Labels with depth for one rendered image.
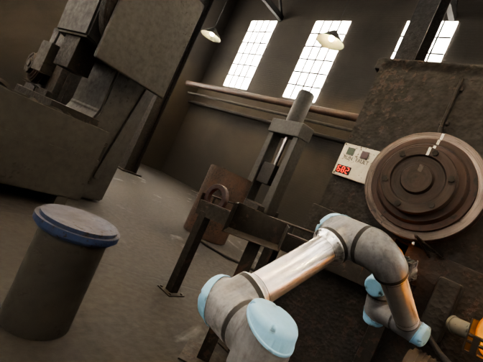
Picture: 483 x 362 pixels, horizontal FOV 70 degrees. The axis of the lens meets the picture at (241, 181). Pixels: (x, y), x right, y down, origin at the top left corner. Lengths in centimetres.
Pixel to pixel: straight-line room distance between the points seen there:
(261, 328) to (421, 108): 147
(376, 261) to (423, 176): 63
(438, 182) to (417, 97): 57
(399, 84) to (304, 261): 132
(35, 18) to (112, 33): 760
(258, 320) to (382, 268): 41
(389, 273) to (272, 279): 32
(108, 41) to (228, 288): 270
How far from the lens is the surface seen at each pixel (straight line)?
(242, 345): 75
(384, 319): 135
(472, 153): 165
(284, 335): 73
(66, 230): 135
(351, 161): 190
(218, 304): 82
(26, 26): 1075
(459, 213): 157
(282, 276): 90
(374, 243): 99
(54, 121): 295
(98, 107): 366
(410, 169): 157
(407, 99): 198
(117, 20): 330
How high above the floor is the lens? 81
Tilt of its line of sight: level
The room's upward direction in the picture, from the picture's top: 24 degrees clockwise
